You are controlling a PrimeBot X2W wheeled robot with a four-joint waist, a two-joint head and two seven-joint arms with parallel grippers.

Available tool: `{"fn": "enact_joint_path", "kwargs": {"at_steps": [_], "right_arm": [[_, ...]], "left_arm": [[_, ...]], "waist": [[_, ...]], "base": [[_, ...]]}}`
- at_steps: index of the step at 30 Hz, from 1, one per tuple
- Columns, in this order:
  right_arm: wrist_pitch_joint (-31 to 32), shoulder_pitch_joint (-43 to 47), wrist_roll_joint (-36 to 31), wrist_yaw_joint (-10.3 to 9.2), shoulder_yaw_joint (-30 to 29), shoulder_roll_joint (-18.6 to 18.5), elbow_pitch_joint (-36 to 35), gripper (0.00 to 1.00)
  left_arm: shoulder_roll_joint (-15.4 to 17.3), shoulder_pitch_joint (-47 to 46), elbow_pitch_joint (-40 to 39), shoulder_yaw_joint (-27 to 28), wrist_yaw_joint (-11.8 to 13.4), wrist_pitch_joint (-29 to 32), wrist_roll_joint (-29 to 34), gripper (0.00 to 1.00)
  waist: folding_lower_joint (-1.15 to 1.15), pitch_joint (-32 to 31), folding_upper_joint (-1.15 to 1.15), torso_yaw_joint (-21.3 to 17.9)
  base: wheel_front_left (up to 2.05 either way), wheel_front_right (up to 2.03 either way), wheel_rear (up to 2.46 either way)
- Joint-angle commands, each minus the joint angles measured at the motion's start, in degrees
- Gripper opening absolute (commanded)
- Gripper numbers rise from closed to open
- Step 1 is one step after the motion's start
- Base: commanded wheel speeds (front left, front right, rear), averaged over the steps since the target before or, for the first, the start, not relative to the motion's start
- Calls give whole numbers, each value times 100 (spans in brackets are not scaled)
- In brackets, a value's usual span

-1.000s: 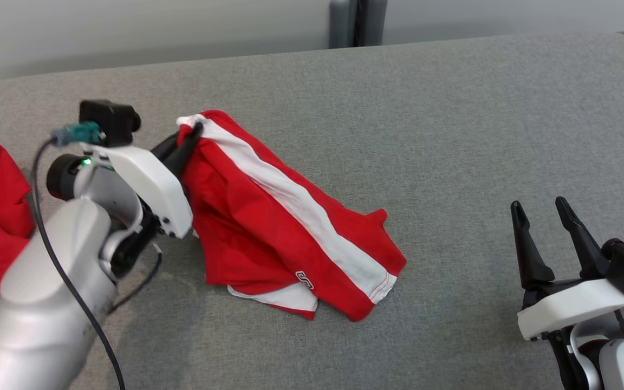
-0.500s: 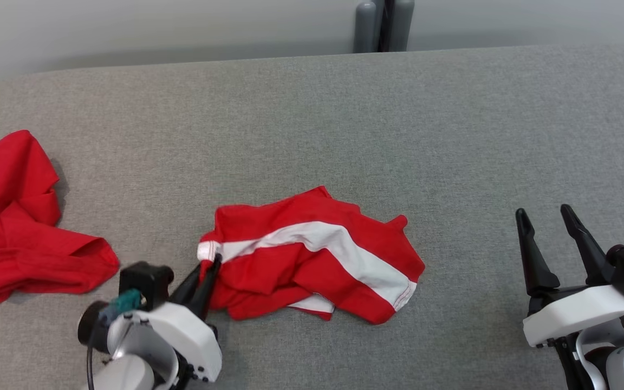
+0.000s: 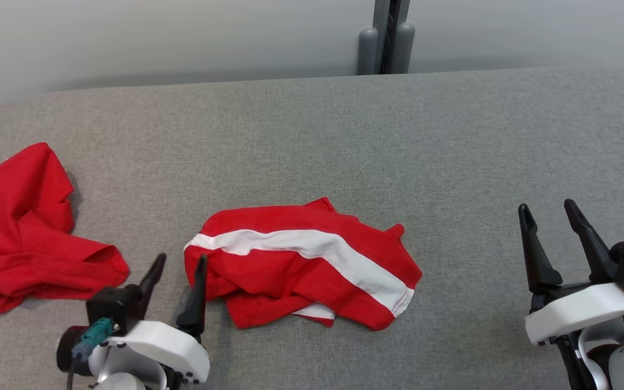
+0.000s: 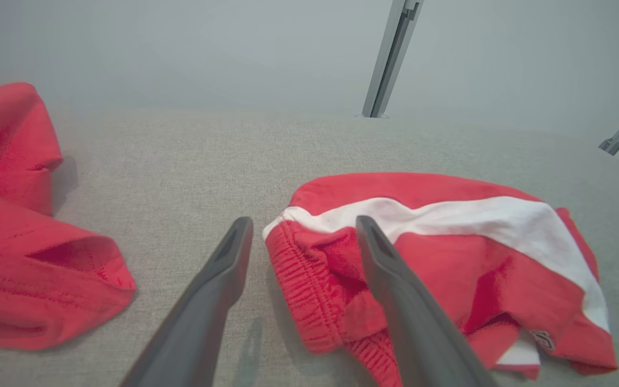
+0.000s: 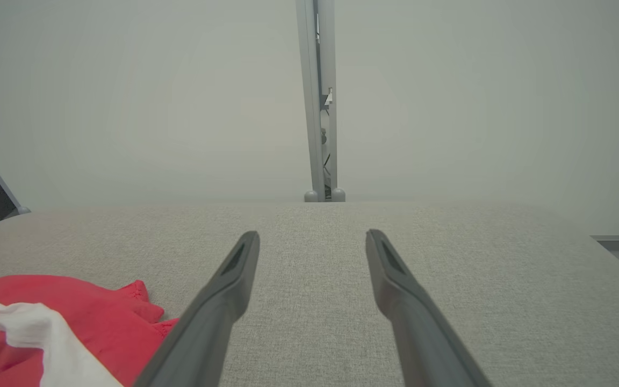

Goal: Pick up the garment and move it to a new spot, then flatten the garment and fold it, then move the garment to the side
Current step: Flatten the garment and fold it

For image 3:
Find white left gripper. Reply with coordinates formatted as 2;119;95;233
107;253;211;386

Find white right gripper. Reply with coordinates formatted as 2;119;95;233
518;199;624;346

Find red shorts wide white stripe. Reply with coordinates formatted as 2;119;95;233
184;197;423;332

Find red shirt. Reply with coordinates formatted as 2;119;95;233
0;142;131;322

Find teal camera cable connector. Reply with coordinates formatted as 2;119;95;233
71;317;116;362

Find black camera cable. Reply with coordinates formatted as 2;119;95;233
65;355;80;390

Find grey partition post round caps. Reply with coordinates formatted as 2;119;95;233
356;0;417;76

